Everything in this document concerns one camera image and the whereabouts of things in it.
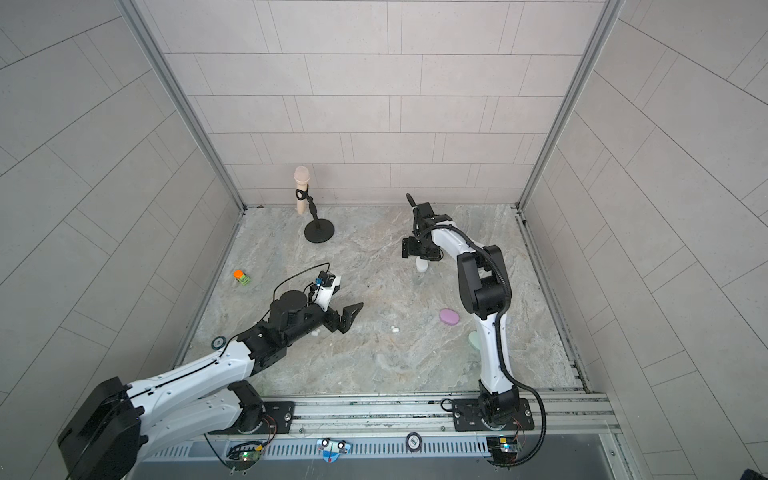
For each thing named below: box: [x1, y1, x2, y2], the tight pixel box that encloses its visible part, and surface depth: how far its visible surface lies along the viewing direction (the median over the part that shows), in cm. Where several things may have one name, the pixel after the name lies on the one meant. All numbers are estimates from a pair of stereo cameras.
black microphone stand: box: [296, 184, 335, 244], surface depth 110 cm
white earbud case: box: [416, 256, 429, 273], surface depth 99 cm
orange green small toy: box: [232, 269, 251, 286], surface depth 96 cm
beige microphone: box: [293, 166, 311, 215], surface depth 91 cm
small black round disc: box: [405, 431, 423, 453], surface depth 69 cm
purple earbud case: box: [439, 308, 460, 325], surface depth 89 cm
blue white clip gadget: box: [316, 438, 351, 463], surface depth 67 cm
